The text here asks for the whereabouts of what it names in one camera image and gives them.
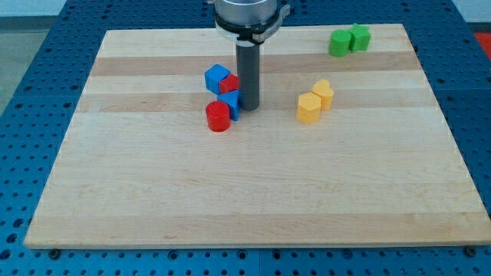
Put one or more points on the blue cube block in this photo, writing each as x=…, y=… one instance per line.
x=213, y=76

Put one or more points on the blue triangle block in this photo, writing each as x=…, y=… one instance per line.
x=232, y=100

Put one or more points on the yellow heart block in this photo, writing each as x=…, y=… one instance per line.
x=322, y=88

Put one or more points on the green cylinder block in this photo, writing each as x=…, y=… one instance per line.
x=339, y=43

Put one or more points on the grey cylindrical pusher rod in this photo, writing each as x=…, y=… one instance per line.
x=248, y=64

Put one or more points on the blue perforated table plate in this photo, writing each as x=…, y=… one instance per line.
x=36, y=118

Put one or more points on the light wooden board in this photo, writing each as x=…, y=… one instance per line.
x=139, y=168

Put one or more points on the green star block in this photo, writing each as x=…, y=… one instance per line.
x=360, y=38

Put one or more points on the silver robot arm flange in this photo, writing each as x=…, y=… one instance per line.
x=249, y=23

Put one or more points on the small red block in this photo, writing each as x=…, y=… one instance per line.
x=228, y=84

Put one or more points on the red cylinder block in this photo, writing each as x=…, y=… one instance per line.
x=217, y=114

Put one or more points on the yellow pentagon block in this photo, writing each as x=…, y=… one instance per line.
x=308, y=108

